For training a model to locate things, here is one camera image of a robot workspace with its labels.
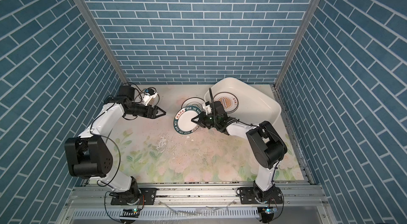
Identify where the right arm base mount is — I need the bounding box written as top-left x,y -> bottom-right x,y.
236,183 -> 284,204

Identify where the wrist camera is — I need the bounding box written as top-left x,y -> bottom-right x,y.
203,102 -> 213,115
119,84 -> 158,107

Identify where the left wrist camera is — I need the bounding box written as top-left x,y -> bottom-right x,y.
119,84 -> 158,107

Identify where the aluminium corner post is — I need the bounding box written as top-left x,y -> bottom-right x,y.
73,0 -> 128,83
274,0 -> 335,89

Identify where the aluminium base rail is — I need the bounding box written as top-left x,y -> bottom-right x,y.
57,182 -> 332,224

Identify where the floral table mat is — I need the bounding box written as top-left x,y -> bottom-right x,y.
88,83 -> 304,184

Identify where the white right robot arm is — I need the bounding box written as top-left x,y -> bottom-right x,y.
191,101 -> 287,192

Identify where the aluminium corner post right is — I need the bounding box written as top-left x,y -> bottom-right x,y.
274,0 -> 335,89

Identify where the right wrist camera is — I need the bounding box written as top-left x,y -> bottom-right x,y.
203,102 -> 213,115

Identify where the green rim plate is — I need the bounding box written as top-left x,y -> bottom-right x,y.
173,106 -> 201,135

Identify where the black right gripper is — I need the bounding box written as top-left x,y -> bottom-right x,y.
192,112 -> 220,130

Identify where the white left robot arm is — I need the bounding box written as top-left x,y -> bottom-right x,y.
64,97 -> 166,193

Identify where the white plate grey emblem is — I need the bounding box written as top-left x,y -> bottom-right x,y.
181,97 -> 205,111

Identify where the orange sunburst plate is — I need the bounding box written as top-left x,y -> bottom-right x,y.
148,92 -> 160,106
214,92 -> 239,113

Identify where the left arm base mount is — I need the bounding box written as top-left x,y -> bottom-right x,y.
109,181 -> 157,206

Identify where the aluminium corner post left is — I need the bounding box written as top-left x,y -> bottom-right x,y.
73,0 -> 128,83

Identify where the white plastic bin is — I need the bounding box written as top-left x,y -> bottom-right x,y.
210,78 -> 282,126

